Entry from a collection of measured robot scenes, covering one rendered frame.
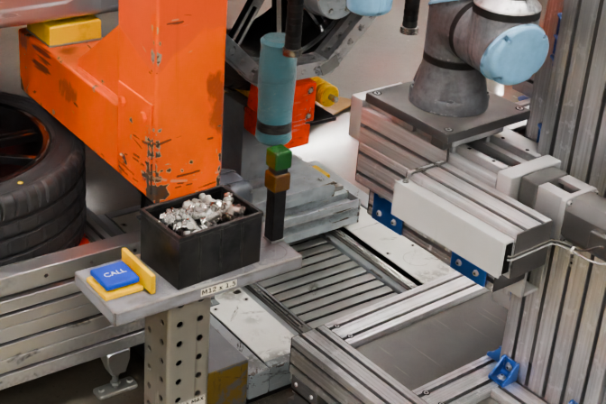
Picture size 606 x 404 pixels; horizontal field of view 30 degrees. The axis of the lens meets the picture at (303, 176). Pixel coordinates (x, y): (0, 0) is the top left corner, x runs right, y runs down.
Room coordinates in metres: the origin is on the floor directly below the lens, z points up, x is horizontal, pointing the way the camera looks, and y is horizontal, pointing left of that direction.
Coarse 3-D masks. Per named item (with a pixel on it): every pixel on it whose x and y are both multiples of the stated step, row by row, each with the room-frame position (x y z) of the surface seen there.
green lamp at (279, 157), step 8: (280, 144) 2.07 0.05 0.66; (272, 152) 2.03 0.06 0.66; (280, 152) 2.03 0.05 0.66; (288, 152) 2.04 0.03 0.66; (272, 160) 2.03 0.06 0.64; (280, 160) 2.03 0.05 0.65; (288, 160) 2.04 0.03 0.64; (272, 168) 2.03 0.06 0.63; (280, 168) 2.03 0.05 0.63; (288, 168) 2.04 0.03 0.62
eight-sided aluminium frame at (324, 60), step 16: (352, 16) 2.77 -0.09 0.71; (368, 16) 2.75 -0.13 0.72; (336, 32) 2.74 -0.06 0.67; (352, 32) 2.72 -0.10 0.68; (240, 48) 2.51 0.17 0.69; (320, 48) 2.72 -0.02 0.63; (336, 48) 2.69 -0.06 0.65; (240, 64) 2.52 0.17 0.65; (256, 64) 2.54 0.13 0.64; (304, 64) 2.63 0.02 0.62; (320, 64) 2.66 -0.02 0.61; (336, 64) 2.69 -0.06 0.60; (256, 80) 2.54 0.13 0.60
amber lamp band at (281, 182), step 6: (270, 174) 2.04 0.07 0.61; (282, 174) 2.04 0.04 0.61; (288, 174) 2.04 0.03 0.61; (264, 180) 2.05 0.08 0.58; (270, 180) 2.04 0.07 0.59; (276, 180) 2.02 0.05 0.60; (282, 180) 2.03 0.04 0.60; (288, 180) 2.04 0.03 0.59; (270, 186) 2.03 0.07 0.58; (276, 186) 2.02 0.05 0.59; (282, 186) 2.03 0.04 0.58; (288, 186) 2.04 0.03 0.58; (276, 192) 2.03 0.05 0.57
